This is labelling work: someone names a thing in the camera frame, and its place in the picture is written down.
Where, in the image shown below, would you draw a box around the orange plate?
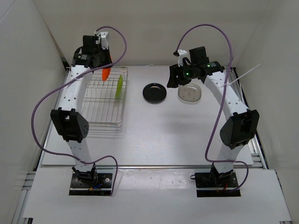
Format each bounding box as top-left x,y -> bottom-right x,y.
102,56 -> 112,82

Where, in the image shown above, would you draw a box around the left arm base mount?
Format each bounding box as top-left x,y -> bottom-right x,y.
69,173 -> 114,196

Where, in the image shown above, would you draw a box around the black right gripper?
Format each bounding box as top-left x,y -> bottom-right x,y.
167,62 -> 197,89

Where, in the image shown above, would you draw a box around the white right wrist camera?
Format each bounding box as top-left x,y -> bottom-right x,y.
173,49 -> 188,67

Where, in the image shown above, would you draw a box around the metal wire dish rack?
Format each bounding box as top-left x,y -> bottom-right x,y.
82,66 -> 128,131

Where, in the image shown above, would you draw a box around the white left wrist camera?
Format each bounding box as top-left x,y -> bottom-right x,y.
94,31 -> 109,50

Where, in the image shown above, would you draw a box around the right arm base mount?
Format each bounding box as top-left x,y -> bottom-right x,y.
190,172 -> 241,197

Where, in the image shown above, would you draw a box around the green plate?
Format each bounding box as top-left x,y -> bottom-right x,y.
115,75 -> 123,99

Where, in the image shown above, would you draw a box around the black plate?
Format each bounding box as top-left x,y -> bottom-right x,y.
142,83 -> 167,104

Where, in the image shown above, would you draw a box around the aluminium table frame rail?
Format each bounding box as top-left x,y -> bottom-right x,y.
231,80 -> 268,169

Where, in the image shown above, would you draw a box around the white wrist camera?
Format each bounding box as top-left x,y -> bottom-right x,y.
94,31 -> 109,50
173,49 -> 188,67

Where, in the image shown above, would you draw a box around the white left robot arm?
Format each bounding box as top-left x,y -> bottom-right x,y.
50,32 -> 112,187

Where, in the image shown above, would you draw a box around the clear bumpy glass plate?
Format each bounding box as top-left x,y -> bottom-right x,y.
178,98 -> 200,105

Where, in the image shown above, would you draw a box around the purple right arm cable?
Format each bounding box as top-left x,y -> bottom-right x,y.
177,23 -> 249,192

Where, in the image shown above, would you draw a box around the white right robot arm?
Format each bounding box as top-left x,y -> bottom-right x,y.
167,47 -> 259,187

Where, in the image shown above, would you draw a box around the clear ribbed glass plate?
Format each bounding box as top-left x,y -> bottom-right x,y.
178,83 -> 202,99

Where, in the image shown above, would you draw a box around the white zip tie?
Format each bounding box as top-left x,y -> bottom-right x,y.
223,64 -> 263,89

